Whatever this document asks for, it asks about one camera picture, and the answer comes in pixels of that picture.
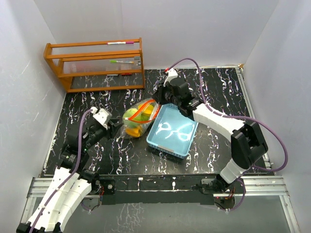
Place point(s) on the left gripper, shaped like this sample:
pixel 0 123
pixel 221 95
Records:
pixel 114 125

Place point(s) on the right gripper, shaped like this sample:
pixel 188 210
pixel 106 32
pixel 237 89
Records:
pixel 158 94

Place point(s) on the green cabbage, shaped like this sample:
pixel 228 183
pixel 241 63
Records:
pixel 129 113
pixel 142 117

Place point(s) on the clear zip top bag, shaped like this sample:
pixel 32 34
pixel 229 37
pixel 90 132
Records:
pixel 144 124

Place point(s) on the orange bell pepper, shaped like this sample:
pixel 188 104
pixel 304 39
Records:
pixel 133 132

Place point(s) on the yellow star fruit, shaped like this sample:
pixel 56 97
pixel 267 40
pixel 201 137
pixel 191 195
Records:
pixel 147 109

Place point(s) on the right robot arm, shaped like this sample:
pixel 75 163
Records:
pixel 247 141

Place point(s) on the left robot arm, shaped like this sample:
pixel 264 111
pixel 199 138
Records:
pixel 71 181

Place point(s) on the light blue plastic basket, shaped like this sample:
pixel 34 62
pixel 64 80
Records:
pixel 172 132

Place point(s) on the wooden shelf rack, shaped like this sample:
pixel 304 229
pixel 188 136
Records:
pixel 69 61

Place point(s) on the green yellow pen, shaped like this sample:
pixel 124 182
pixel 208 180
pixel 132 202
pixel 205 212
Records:
pixel 124 62

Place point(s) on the white pink pen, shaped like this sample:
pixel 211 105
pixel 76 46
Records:
pixel 120 43

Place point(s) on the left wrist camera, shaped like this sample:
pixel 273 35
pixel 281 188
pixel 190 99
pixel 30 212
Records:
pixel 102 116

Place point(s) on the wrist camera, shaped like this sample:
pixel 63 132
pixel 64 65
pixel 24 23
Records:
pixel 102 116
pixel 170 75

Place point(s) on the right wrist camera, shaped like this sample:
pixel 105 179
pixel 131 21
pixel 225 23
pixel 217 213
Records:
pixel 170 75

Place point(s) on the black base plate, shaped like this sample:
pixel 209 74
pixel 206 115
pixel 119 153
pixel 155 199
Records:
pixel 152 189

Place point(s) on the aluminium frame rail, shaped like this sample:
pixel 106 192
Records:
pixel 246 186

